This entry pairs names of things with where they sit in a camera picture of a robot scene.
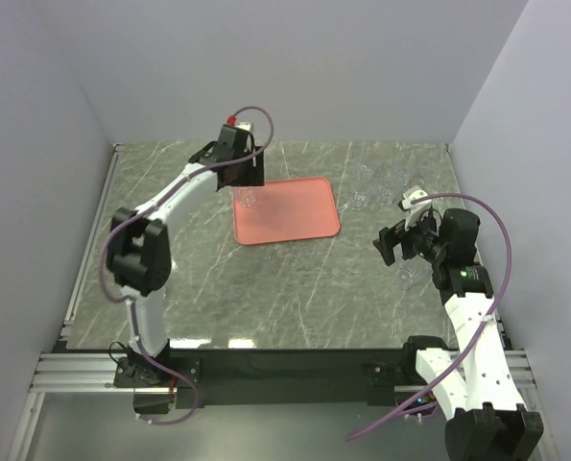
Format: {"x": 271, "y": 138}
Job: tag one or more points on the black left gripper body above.
{"x": 241, "y": 162}

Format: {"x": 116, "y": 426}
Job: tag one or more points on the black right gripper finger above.
{"x": 386, "y": 249}
{"x": 390, "y": 237}

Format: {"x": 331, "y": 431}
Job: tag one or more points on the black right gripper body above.
{"x": 422, "y": 238}

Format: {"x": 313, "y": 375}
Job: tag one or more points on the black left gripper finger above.
{"x": 253, "y": 170}
{"x": 229, "y": 175}

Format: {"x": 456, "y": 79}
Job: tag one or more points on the clear faceted glass tumbler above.
{"x": 409, "y": 273}
{"x": 401, "y": 176}
{"x": 384, "y": 194}
{"x": 364, "y": 172}
{"x": 358, "y": 200}
{"x": 245, "y": 196}

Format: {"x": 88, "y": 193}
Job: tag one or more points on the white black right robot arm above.
{"x": 486, "y": 416}

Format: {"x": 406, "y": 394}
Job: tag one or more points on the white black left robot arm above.
{"x": 138, "y": 249}

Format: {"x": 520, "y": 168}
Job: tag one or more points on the pink rectangular plastic tray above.
{"x": 287, "y": 210}

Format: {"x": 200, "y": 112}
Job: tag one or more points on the black front mounting beam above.
{"x": 377, "y": 377}

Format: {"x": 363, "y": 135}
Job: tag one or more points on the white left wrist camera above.
{"x": 233, "y": 121}

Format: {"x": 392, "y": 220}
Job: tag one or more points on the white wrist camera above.
{"x": 233, "y": 121}
{"x": 414, "y": 205}

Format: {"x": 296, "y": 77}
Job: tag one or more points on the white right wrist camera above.
{"x": 414, "y": 205}

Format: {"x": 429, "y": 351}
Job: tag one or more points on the aluminium extrusion frame rail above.
{"x": 26, "y": 428}

